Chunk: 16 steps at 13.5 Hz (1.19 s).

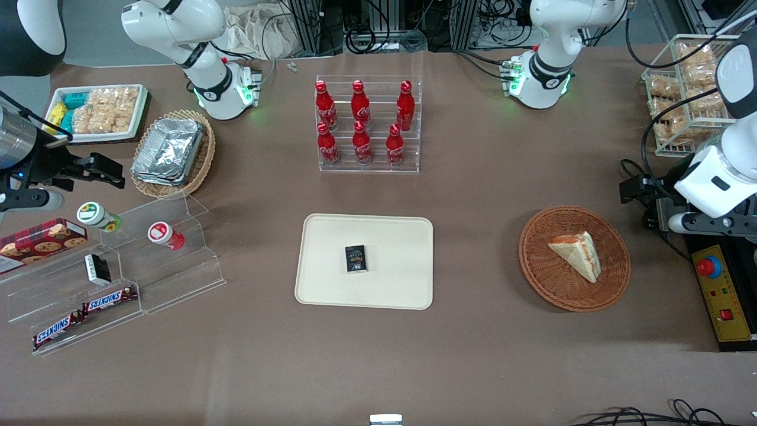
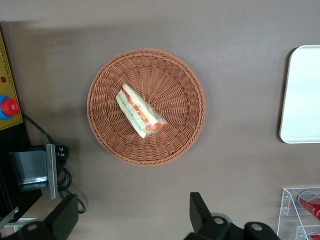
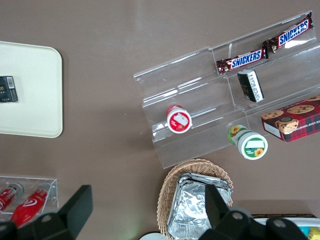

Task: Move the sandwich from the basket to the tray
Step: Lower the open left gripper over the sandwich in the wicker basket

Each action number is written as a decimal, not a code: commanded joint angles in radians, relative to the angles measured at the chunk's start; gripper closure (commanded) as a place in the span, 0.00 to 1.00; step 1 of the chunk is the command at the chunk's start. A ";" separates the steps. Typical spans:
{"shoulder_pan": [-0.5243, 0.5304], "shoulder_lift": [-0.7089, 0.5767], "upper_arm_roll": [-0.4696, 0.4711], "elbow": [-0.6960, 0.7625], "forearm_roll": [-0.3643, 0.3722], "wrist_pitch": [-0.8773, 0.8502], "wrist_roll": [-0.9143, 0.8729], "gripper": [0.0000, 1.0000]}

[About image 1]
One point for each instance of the clear acrylic stepped shelf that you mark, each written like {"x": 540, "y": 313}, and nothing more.
{"x": 177, "y": 278}

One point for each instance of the green lidded drink cup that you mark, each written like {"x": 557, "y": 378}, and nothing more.
{"x": 97, "y": 215}

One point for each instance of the stack of foil trays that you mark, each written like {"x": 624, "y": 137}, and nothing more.
{"x": 168, "y": 151}

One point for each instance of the rice cracker snack pack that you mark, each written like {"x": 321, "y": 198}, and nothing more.
{"x": 671, "y": 124}
{"x": 663, "y": 86}
{"x": 89, "y": 115}
{"x": 698, "y": 65}
{"x": 123, "y": 106}

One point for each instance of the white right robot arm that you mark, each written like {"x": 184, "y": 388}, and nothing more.
{"x": 177, "y": 26}

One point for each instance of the aluminium frame rack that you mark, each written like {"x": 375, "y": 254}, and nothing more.
{"x": 316, "y": 23}

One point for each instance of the teal snack packet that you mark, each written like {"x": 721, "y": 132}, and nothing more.
{"x": 75, "y": 100}

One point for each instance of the yellow emergency stop box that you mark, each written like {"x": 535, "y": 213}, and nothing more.
{"x": 722, "y": 296}

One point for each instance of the small white edge device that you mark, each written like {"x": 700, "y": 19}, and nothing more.
{"x": 385, "y": 420}

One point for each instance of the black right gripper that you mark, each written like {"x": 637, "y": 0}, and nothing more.
{"x": 42, "y": 164}

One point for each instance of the red cola bottle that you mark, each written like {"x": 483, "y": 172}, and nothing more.
{"x": 327, "y": 148}
{"x": 324, "y": 106}
{"x": 362, "y": 145}
{"x": 405, "y": 107}
{"x": 394, "y": 148}
{"x": 360, "y": 106}

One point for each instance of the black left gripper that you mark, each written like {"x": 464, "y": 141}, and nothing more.
{"x": 667, "y": 186}

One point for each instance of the black tissue pack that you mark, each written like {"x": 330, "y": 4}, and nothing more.
{"x": 356, "y": 259}

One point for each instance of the small black white box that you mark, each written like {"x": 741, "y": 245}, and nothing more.
{"x": 97, "y": 269}

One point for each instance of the white rectangular snack tray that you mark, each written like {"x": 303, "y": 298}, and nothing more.
{"x": 139, "y": 112}

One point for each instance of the triangle sandwich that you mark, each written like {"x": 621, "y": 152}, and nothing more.
{"x": 578, "y": 255}

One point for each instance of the snickers chocolate bar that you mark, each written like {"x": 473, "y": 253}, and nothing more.
{"x": 57, "y": 330}
{"x": 109, "y": 299}

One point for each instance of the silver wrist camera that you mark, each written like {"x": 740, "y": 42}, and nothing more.
{"x": 707, "y": 223}
{"x": 35, "y": 201}

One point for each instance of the beige plastic tray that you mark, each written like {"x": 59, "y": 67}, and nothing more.
{"x": 390, "y": 284}

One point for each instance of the clear acrylic bottle rack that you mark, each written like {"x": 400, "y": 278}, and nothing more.
{"x": 378, "y": 168}

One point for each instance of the white cloth bag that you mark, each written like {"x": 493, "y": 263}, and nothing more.
{"x": 260, "y": 32}

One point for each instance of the red lidded drink cup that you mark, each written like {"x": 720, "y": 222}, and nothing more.
{"x": 165, "y": 235}

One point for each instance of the round brown wicker basket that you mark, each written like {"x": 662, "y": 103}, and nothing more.
{"x": 550, "y": 284}

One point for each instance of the yellow snack packet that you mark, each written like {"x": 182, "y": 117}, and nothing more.
{"x": 55, "y": 113}

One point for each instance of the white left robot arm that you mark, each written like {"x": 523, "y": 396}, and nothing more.
{"x": 547, "y": 65}

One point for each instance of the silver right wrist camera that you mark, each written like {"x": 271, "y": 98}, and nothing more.
{"x": 35, "y": 201}

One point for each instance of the red cookie box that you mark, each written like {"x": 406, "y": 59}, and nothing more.
{"x": 41, "y": 241}

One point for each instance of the oval light wicker basket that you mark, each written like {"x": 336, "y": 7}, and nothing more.
{"x": 201, "y": 160}

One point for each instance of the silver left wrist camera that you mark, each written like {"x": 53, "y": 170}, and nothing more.
{"x": 707, "y": 223}

